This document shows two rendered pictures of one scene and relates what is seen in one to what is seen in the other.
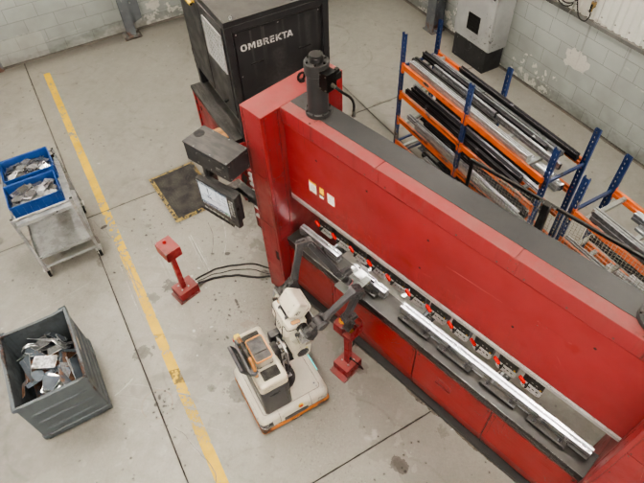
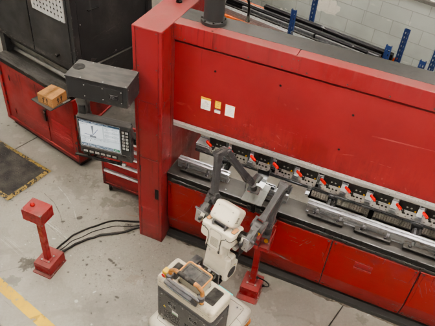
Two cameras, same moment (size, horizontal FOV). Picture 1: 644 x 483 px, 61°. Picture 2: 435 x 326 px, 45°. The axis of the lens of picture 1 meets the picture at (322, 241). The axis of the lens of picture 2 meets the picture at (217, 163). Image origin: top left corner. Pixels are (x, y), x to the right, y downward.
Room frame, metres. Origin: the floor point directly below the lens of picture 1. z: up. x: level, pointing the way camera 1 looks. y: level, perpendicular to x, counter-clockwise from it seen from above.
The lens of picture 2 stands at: (0.01, 1.60, 4.08)
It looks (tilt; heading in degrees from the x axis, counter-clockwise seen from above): 41 degrees down; 331
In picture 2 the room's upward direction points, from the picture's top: 5 degrees clockwise
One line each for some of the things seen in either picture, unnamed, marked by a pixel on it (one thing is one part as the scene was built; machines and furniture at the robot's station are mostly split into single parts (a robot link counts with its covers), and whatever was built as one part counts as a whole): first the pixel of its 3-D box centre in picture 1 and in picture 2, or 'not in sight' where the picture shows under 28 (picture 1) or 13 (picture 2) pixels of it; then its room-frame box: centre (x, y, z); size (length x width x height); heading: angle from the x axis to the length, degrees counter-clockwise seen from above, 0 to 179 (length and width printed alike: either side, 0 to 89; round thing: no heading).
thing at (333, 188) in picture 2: (420, 295); (333, 182); (2.31, -0.73, 1.26); 0.15 x 0.09 x 0.17; 41
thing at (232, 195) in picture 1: (222, 199); (107, 136); (3.29, 0.83, 1.42); 0.45 x 0.12 x 0.36; 50
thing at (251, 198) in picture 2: (353, 282); (256, 193); (2.64, -0.24, 1.00); 0.26 x 0.18 x 0.01; 131
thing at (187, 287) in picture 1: (176, 269); (43, 237); (3.33, 1.47, 0.41); 0.25 x 0.20 x 0.83; 131
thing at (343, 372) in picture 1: (345, 364); (250, 287); (2.36, -0.16, 0.06); 0.25 x 0.20 x 0.12; 133
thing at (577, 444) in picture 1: (487, 373); (406, 239); (1.79, -1.19, 0.92); 1.67 x 0.06 x 0.10; 41
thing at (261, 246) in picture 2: (348, 325); (261, 235); (2.38, -0.18, 0.75); 0.20 x 0.16 x 0.18; 43
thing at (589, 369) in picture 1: (436, 262); (356, 138); (2.25, -0.78, 1.74); 3.00 x 0.08 x 0.80; 41
